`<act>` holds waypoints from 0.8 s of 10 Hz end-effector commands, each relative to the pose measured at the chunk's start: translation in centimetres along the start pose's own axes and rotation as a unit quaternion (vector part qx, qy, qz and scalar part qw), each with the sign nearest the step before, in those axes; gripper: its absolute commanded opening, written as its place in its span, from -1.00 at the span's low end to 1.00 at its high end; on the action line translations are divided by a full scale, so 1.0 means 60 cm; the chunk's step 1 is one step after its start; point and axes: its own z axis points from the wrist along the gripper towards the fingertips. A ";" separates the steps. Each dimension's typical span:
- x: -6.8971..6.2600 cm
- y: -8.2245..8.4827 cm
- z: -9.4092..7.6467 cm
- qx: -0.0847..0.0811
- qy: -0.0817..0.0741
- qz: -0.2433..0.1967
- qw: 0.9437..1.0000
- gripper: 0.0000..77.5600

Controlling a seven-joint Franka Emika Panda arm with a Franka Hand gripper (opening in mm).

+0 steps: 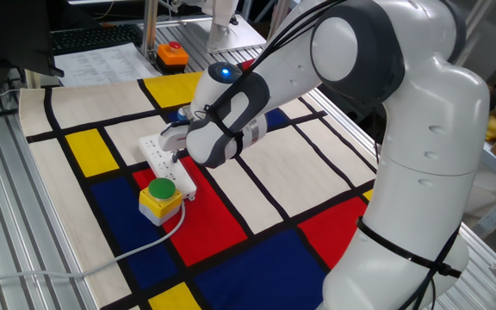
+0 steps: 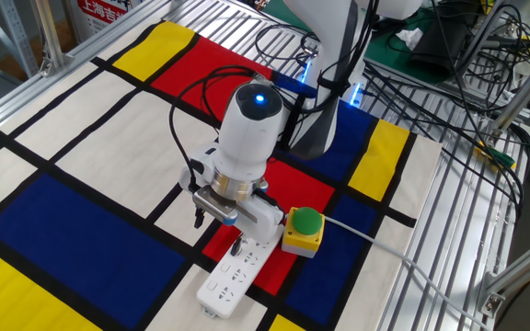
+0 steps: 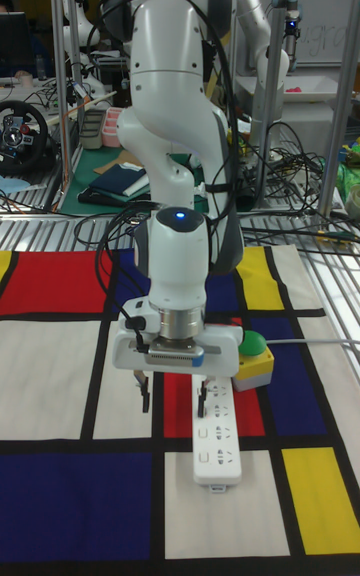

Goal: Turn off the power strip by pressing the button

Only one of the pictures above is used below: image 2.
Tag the slanted aluminium post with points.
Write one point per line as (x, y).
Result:
(522, 92)

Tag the green mat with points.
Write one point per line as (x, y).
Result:
(394, 55)

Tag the aluminium post with bracket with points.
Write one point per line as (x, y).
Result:
(49, 32)

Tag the aluminium strut with bracket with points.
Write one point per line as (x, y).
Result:
(522, 262)

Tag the red white sign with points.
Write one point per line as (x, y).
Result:
(104, 11)

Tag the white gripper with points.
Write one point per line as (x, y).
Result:
(265, 220)

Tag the Mondrian pattern cloth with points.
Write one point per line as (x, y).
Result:
(108, 151)

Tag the green button yellow box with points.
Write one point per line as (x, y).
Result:
(304, 240)

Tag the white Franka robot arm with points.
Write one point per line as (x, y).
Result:
(246, 138)

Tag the green yellow connector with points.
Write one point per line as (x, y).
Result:
(499, 158)

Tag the white crumpled tissue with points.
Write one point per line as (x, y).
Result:
(410, 37)

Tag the grey metal stand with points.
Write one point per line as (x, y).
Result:
(479, 37)

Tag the white power strip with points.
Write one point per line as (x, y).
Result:
(233, 280)

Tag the grey perforated shelf post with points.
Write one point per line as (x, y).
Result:
(16, 32)

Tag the grey gripper camera blue end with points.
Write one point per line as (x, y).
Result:
(216, 206)

